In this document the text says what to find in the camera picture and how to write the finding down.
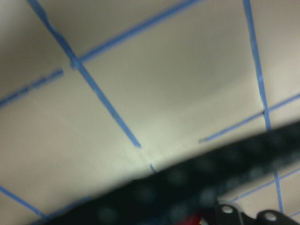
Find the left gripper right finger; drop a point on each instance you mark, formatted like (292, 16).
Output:
(226, 214)

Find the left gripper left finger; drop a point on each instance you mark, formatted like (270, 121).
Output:
(177, 192)

